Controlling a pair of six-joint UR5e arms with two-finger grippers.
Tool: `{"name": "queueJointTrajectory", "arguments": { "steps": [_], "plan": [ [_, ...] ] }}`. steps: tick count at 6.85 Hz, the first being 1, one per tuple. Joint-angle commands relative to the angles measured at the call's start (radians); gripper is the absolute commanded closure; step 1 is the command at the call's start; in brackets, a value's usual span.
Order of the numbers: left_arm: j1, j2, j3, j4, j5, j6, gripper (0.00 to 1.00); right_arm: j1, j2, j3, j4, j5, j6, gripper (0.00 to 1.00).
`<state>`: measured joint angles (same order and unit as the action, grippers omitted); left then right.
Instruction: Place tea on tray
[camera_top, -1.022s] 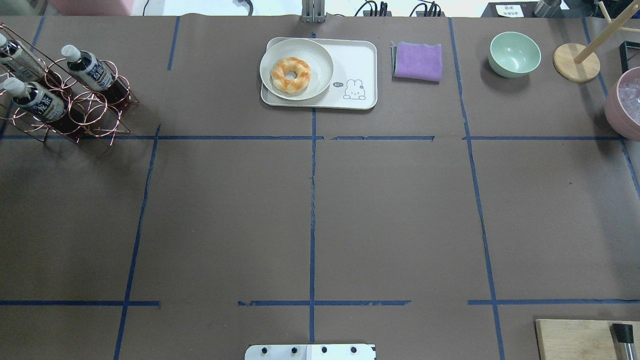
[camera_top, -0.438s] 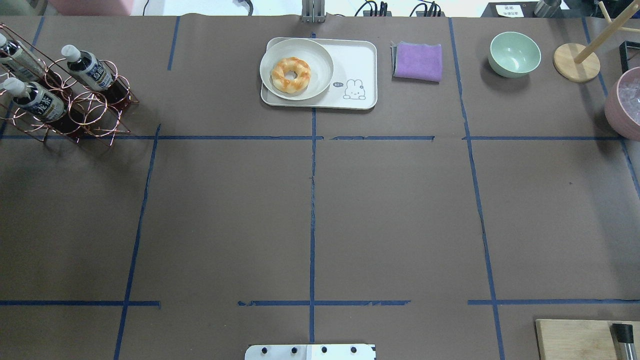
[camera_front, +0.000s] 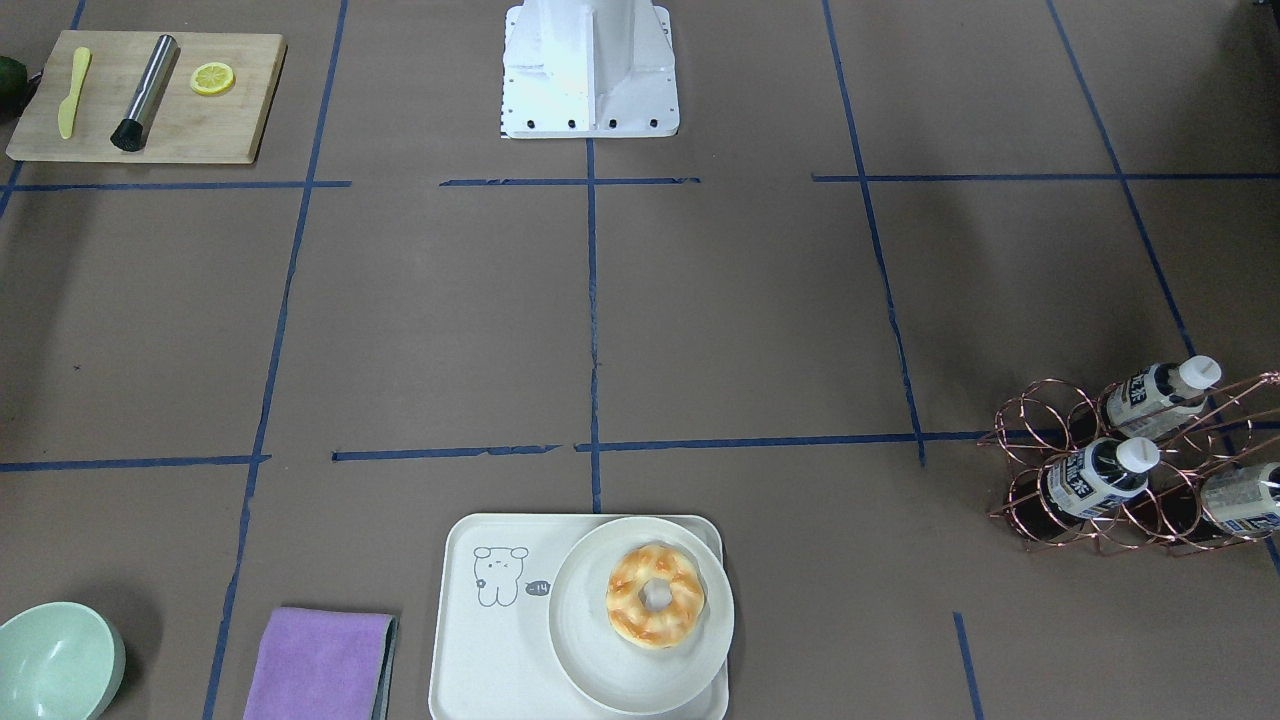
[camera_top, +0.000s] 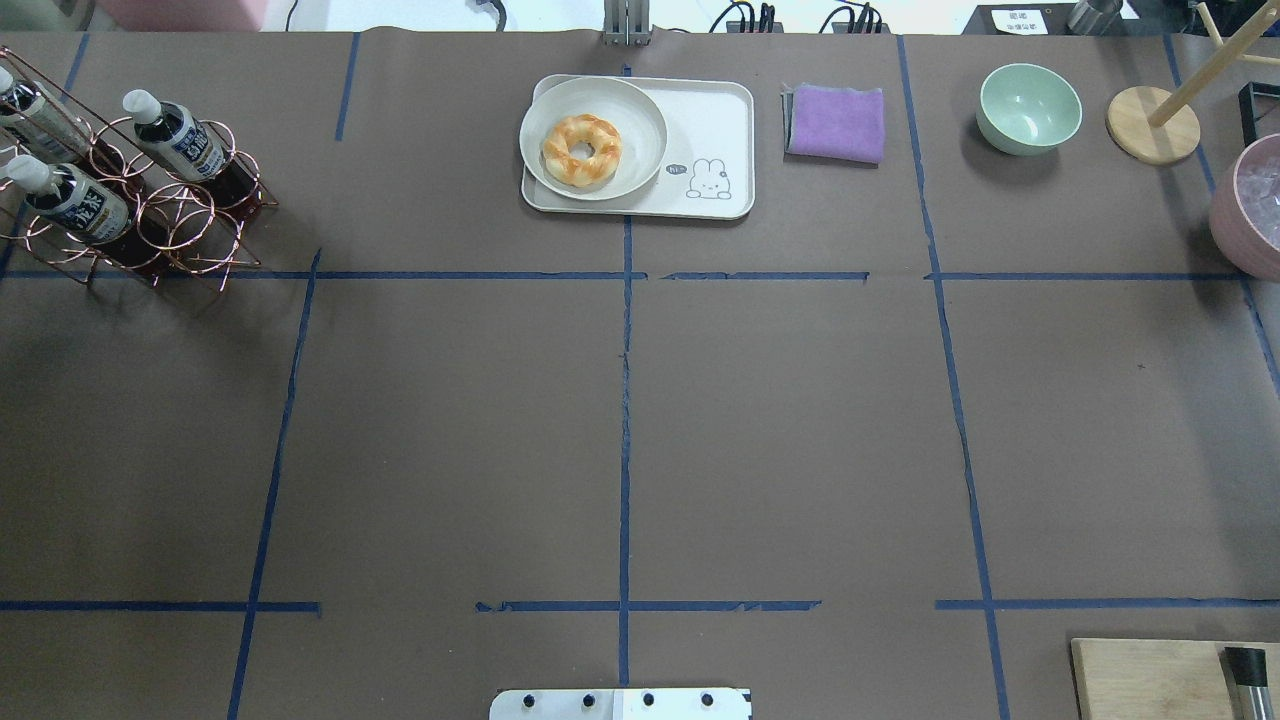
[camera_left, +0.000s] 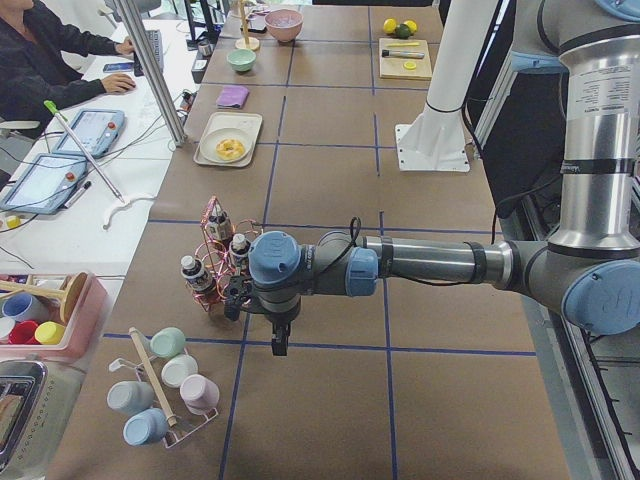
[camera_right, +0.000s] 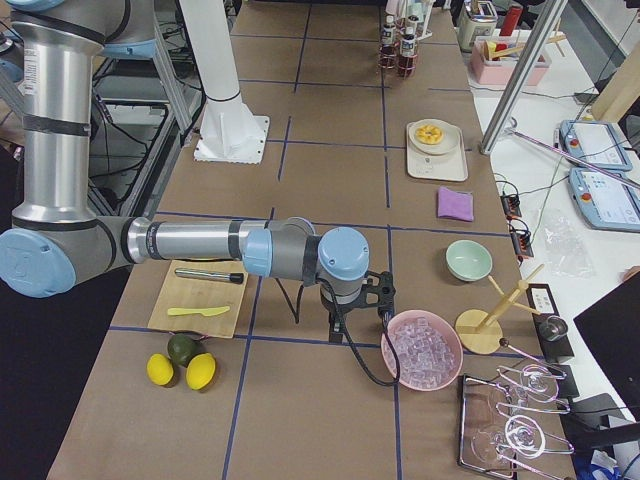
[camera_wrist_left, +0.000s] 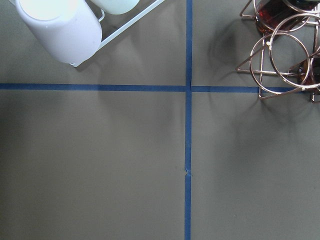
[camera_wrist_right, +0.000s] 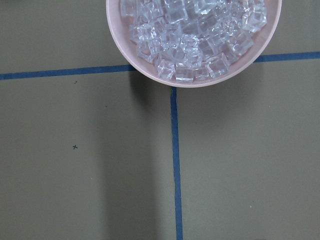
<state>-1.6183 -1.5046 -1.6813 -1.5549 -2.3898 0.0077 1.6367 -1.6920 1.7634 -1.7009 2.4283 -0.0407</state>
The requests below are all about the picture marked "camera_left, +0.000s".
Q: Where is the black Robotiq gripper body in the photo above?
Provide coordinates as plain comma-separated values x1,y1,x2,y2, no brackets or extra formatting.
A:
259,294,301,340

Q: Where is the tea bottle white cap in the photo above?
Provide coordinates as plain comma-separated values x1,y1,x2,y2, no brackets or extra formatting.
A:
180,255,216,294

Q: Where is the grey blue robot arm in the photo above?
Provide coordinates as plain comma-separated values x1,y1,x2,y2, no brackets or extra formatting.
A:
225,1,639,356

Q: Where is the tea bottle in rack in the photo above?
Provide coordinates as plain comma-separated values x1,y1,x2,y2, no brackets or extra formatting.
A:
206,210,234,247
229,233,251,271

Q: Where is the beige serving tray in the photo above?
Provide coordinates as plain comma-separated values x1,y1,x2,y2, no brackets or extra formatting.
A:
193,112,262,168

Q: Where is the pink lilac cup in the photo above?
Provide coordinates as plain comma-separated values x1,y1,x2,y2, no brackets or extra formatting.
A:
180,374,220,415

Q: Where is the white cup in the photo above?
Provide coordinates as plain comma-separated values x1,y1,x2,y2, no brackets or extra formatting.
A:
161,354,198,388

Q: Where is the mint green cup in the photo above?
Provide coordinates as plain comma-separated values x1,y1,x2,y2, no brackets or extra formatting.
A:
150,326,186,358

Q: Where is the light blue cup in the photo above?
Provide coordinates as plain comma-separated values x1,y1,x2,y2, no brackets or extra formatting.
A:
123,408,169,446

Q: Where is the glazed donut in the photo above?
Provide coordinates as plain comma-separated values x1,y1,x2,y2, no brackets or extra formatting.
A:
215,138,246,162

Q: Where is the grey blue cup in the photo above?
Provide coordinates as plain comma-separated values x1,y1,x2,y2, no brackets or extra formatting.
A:
107,381,154,416

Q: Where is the white round plate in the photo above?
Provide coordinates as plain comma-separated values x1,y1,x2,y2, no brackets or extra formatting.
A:
200,127,253,163

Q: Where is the pink storage bin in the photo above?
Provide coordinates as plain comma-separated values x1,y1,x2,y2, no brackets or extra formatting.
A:
1,272,107,363

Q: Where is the purple folded cloth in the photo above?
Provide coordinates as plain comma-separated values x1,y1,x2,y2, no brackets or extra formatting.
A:
216,85,249,109

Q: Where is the mint green bowl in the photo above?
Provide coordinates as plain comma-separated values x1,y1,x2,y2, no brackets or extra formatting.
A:
226,49,257,73

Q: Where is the teach pendant tablet far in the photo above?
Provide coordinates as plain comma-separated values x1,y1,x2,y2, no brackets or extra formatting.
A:
68,109,126,159

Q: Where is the teach pendant tablet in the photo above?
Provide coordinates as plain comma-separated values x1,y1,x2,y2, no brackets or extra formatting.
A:
1,154,87,215
68,109,126,159

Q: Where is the wooden mug tree stand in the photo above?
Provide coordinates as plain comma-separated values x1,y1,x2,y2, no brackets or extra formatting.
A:
235,0,260,52

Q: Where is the teach pendant tablet near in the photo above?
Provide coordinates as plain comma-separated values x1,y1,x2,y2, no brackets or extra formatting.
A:
1,154,87,215

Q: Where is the wooden cutting board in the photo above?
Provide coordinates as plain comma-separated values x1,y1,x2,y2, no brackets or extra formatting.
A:
379,38,432,80

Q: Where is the pink bowl with ice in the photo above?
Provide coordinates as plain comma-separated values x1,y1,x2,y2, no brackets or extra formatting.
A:
265,9,303,43

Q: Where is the yellow plastic knife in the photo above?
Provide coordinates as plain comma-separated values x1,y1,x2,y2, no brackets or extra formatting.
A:
379,41,424,49

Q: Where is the black keyboard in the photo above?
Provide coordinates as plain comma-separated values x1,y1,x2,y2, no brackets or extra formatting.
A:
133,29,164,77

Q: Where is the green lime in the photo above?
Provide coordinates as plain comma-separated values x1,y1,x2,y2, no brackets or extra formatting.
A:
394,23,413,39

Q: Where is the yellow lemon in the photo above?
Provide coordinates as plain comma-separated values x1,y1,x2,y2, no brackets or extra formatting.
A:
383,18,397,34
403,20,418,35

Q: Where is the metal grabber stick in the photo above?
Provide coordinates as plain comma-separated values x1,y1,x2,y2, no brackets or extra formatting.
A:
43,100,125,203

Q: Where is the seated person in black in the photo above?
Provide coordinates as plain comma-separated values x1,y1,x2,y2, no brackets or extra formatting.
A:
1,1,136,139

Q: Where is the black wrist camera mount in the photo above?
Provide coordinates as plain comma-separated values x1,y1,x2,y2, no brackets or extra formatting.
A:
224,275,255,321

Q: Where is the copper wire bottle rack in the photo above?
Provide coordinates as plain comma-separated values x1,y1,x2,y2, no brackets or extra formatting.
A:
183,196,263,314

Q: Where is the white wire cup rack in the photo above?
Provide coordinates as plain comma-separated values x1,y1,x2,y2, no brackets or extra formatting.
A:
109,328,219,449

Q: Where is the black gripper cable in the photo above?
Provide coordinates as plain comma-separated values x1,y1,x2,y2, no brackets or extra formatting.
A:
314,216,501,287

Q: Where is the aluminium frame post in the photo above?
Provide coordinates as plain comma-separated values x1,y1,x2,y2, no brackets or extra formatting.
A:
115,0,187,147

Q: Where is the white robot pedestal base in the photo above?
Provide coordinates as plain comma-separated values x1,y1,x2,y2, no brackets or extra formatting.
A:
396,0,509,173

